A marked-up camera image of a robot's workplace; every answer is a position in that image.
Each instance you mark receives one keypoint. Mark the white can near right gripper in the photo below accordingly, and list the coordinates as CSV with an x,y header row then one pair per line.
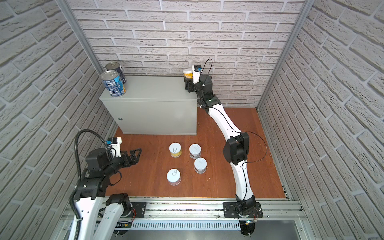
x,y
195,151

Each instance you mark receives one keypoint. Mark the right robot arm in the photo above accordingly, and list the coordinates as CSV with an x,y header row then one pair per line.
x,y
236,148

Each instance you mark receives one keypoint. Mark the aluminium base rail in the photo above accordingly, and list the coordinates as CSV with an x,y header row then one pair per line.
x,y
200,214

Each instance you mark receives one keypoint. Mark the large blue can gold lid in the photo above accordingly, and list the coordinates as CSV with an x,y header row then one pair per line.
x,y
113,83

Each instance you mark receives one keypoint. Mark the white can with date stamp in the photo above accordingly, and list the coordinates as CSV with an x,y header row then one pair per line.
x,y
200,165

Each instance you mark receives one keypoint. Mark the aluminium corner profile left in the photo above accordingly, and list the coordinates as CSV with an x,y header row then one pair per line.
x,y
80,34

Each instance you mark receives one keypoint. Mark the white can with pull tab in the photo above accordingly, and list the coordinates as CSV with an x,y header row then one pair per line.
x,y
174,177

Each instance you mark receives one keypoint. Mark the grey metal cabinet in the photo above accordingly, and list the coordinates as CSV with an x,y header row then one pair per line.
x,y
154,106

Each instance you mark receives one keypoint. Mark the aluminium corner profile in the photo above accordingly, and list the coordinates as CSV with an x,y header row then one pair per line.
x,y
80,34
306,8

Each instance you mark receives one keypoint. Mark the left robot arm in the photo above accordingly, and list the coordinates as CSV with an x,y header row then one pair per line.
x,y
96,186

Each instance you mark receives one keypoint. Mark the yellow can with pull tab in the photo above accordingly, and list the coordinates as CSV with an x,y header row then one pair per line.
x,y
175,150

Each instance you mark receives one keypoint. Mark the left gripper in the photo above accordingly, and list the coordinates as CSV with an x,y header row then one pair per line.
x,y
132,160

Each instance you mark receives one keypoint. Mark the aluminium corner profile right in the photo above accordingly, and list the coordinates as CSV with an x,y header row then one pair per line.
x,y
306,8

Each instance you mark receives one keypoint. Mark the tall dark blue can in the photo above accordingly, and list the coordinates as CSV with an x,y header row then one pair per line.
x,y
115,66

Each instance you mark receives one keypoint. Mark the orange can with white lid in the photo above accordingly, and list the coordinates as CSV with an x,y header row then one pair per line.
x,y
188,73

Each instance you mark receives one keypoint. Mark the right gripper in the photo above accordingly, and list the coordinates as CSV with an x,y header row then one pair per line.
x,y
190,85

